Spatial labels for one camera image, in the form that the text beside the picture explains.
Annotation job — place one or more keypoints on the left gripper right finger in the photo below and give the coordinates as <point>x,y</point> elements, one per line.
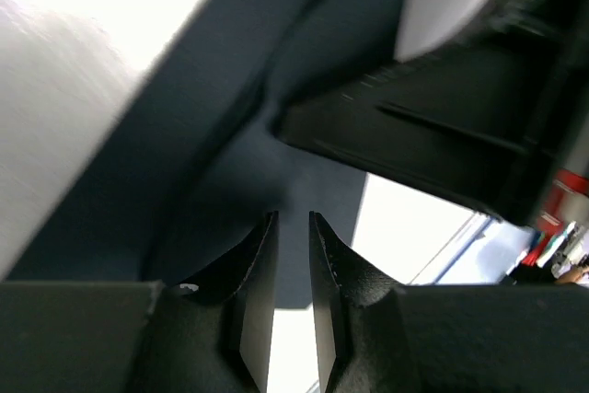
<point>374,334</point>

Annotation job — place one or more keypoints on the dark navy paper napkin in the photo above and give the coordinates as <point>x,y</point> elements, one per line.
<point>194,165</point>

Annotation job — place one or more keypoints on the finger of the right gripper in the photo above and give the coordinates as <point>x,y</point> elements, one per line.
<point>485,120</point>

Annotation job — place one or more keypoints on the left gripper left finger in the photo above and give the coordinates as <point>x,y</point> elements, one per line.
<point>211,333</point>

